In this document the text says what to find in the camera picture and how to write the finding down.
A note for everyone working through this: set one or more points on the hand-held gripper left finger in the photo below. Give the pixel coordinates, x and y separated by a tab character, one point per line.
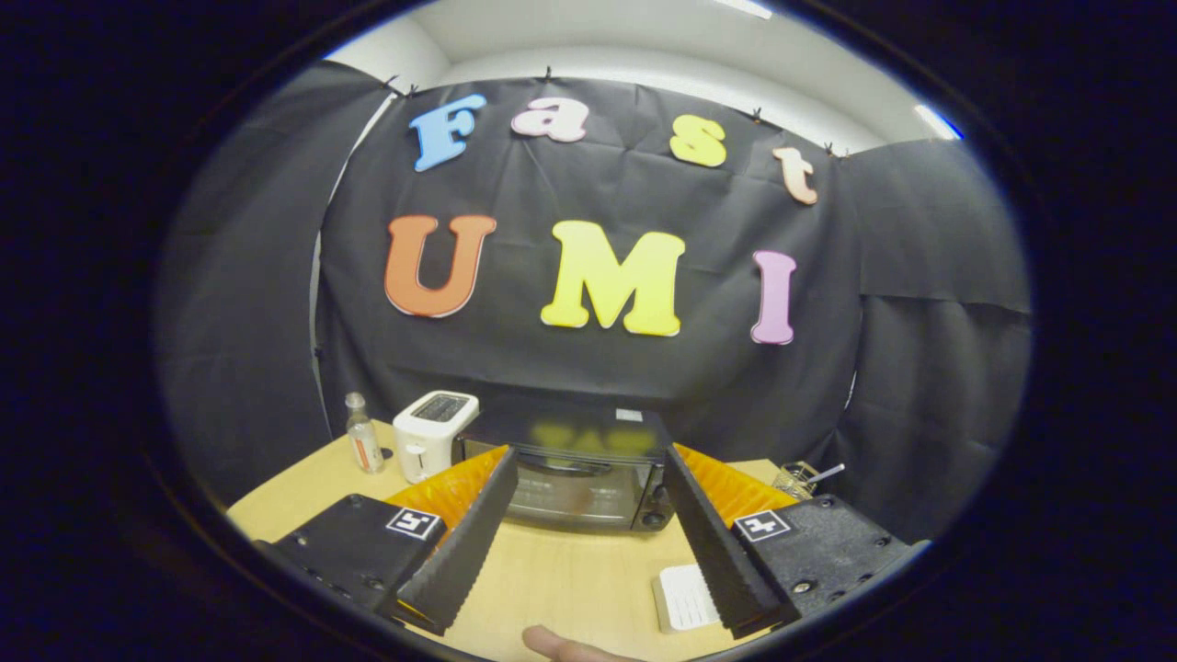
464	542

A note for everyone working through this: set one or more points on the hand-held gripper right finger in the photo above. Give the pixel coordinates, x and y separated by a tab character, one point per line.
708	542

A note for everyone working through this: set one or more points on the black toaster oven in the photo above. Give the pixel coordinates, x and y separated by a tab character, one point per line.
579	496

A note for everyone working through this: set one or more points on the white toaster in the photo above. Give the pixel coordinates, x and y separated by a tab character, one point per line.
428	441

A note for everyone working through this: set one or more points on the white rectangular dish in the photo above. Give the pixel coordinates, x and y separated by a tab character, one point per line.
685	598

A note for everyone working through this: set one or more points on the white spoon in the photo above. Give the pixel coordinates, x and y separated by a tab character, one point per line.
828	473

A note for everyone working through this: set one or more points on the clear plastic bottle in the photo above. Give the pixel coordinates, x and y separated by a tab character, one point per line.
365	446

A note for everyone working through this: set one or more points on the small ceiling light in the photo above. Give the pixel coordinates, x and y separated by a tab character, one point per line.
938	121

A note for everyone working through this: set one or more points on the long ceiling light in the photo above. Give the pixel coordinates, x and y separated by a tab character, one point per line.
745	7

